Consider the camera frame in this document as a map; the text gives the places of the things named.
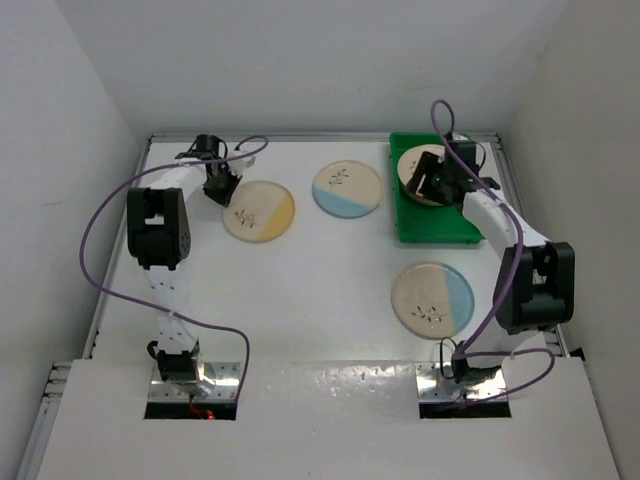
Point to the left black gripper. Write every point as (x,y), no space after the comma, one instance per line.
(224,197)

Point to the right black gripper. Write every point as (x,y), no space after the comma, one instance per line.
(428,165)

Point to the pink and cream plate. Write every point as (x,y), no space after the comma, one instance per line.
(408,165)

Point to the yellow and cream plate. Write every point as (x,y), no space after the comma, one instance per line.
(259,211)

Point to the blue and cream plate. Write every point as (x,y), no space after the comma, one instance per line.
(347,189)
(432,300)

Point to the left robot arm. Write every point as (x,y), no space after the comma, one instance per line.
(159,238)

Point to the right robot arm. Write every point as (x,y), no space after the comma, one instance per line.
(535,286)

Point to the green plastic bin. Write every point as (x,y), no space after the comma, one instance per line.
(422,224)

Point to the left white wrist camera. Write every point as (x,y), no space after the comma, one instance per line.
(239,166)

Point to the aluminium frame rail back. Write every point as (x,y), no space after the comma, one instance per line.
(303,137)

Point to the aluminium frame rail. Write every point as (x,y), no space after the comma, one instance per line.
(303,137)
(46,305)
(555,338)

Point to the aluminium frame rail right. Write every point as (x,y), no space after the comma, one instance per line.
(555,338)

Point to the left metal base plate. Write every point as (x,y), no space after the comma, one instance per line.
(219,383)

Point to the metal base plate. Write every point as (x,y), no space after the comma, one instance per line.
(435,384)
(219,383)

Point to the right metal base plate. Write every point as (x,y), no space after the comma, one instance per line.
(435,384)

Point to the aluminium frame rail left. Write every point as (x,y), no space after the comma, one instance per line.
(46,305)

